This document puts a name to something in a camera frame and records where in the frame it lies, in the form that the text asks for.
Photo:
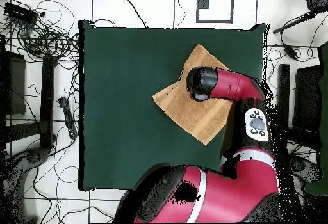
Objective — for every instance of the tan terry towel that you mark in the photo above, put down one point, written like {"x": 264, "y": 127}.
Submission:
{"x": 184, "y": 106}

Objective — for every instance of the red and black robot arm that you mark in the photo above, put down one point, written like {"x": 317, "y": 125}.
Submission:
{"x": 230, "y": 85}

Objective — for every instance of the dark flat panel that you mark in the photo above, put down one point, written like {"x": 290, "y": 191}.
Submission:
{"x": 307, "y": 98}
{"x": 16, "y": 85}

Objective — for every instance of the dark green table cloth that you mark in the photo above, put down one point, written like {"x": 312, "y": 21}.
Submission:
{"x": 115, "y": 106}

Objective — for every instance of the black power strip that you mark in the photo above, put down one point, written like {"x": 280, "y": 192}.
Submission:
{"x": 68, "y": 117}

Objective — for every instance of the black stand bar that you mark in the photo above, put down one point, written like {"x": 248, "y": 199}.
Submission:
{"x": 284, "y": 88}
{"x": 47, "y": 101}

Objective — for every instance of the black power adapter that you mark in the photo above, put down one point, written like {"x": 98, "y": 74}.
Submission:
{"x": 290, "y": 52}

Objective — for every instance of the black rod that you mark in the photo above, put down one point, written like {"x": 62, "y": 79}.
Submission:
{"x": 294, "y": 22}

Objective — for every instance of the dark green hanging cloth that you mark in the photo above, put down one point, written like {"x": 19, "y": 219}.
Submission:
{"x": 324, "y": 106}

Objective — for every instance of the black hub box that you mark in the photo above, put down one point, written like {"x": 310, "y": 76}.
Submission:
{"x": 19, "y": 12}

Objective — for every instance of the black device box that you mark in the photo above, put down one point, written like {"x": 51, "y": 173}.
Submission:
{"x": 317, "y": 0}

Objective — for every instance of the grey rectangular floor frame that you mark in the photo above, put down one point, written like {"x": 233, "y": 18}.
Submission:
{"x": 215, "y": 21}

